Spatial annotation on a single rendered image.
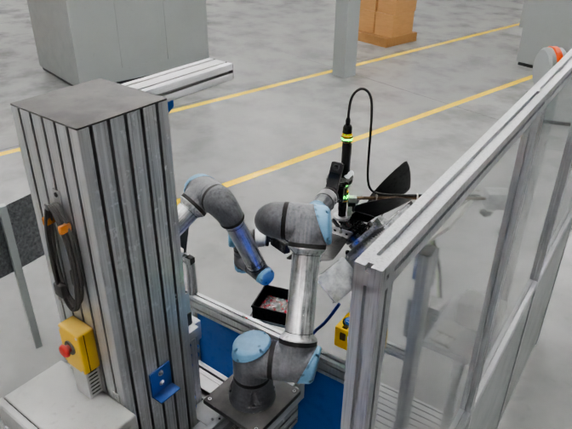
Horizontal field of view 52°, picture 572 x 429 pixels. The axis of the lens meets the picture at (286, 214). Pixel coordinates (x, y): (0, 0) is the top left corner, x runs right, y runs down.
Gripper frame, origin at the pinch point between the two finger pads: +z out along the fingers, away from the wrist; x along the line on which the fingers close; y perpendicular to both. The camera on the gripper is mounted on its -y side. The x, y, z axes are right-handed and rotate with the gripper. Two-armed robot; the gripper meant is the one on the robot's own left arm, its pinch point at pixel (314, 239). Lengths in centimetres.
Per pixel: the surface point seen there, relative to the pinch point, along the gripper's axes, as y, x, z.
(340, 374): -37, 40, 7
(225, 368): 4, 68, -39
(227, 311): -2.9, 32.5, -36.5
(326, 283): -3.5, 18.9, 5.3
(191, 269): 7, 17, -52
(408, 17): 810, -13, 237
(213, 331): 5, 48, -44
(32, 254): 88, 50, -151
